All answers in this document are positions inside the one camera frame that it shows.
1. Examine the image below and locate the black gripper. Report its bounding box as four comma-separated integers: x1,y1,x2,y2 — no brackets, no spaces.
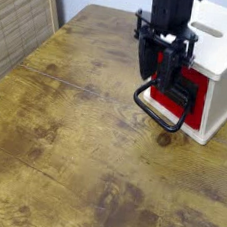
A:
134,9,198,93

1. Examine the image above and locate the red drawer front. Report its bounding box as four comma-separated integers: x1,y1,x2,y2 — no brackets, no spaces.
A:
149,51,208,132

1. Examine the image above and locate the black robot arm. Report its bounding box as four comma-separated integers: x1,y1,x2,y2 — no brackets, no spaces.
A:
134,0,201,92

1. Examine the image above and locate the white wooden drawer box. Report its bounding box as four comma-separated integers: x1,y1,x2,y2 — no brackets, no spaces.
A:
137,0,227,149

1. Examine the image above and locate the woven bamboo blind panel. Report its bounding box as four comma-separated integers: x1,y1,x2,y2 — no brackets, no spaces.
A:
0,0,59,79

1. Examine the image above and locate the black metal drawer handle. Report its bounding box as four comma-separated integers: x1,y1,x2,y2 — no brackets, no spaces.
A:
133,78,194,134

